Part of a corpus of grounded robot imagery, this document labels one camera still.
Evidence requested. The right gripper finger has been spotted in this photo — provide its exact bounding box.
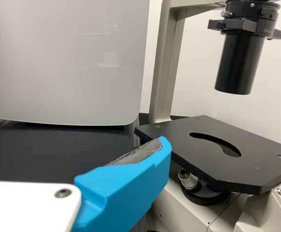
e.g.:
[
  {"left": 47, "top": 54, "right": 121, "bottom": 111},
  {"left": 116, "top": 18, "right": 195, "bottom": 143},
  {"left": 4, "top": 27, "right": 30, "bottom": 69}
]
[{"left": 72, "top": 136, "right": 172, "bottom": 232}]

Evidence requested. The cream microscope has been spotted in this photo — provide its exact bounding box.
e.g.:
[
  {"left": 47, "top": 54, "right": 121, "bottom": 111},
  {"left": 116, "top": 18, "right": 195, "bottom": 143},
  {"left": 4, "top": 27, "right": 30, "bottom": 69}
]
[{"left": 133, "top": 0, "right": 281, "bottom": 232}]

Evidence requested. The black platform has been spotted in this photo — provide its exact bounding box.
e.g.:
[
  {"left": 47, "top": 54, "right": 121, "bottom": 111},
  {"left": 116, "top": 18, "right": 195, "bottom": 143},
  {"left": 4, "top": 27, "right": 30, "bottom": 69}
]
[{"left": 0, "top": 117, "right": 141, "bottom": 181}]

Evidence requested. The white box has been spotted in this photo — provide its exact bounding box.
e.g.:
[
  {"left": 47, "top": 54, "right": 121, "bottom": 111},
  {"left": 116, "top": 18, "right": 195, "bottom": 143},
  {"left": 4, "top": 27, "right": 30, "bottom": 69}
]
[{"left": 0, "top": 0, "right": 151, "bottom": 127}]

